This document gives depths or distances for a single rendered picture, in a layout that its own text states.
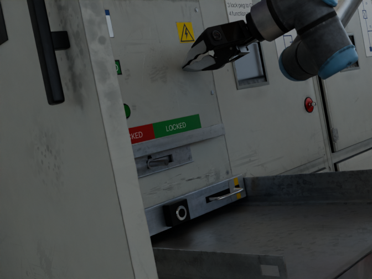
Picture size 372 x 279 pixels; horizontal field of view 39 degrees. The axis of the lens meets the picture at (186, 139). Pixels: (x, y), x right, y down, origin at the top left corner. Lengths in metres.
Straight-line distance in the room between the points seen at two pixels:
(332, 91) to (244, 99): 0.58
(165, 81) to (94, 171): 0.66
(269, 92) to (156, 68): 0.69
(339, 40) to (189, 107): 0.38
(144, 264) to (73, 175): 0.15
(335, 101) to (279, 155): 0.47
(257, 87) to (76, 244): 1.19
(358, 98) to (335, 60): 1.26
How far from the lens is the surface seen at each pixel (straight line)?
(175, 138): 1.19
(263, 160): 1.78
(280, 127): 1.87
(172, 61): 1.28
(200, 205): 1.28
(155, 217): 1.17
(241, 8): 1.81
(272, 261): 0.70
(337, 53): 1.16
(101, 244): 0.65
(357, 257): 0.87
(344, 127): 2.27
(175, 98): 1.26
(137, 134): 1.17
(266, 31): 1.19
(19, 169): 0.84
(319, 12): 1.16
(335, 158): 2.21
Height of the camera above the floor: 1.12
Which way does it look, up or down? 3 degrees down
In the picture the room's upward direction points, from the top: 11 degrees counter-clockwise
